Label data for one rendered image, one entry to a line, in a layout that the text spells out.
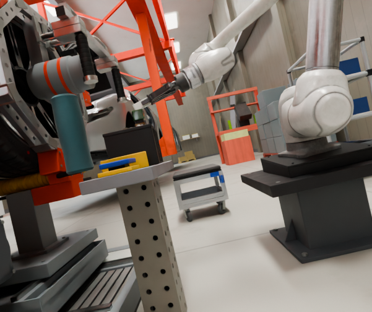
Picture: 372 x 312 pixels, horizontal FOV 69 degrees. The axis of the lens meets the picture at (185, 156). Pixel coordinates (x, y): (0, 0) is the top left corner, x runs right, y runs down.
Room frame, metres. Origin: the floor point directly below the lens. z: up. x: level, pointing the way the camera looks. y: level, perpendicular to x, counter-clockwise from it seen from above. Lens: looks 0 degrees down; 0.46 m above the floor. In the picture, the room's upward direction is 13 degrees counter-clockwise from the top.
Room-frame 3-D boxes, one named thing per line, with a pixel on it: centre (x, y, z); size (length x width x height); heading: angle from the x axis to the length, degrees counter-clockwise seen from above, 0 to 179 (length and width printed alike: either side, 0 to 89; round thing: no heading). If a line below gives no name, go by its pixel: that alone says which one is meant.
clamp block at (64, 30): (0.86, 0.27, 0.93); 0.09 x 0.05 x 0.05; 86
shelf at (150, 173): (0.81, 0.15, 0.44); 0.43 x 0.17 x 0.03; 176
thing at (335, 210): (1.12, -0.49, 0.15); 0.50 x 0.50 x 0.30; 89
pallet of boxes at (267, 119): (4.79, -1.92, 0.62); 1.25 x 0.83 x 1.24; 179
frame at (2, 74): (1.04, 0.46, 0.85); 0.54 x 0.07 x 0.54; 176
